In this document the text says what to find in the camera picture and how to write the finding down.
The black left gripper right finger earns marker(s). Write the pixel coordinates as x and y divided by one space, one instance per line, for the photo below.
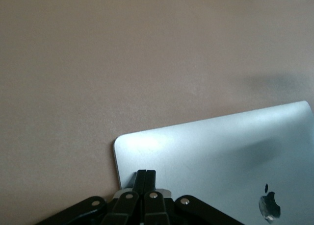
157 210

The silver apple laptop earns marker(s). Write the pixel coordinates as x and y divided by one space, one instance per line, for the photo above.
208 156

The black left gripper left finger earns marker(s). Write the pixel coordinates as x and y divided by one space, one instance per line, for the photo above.
122 210

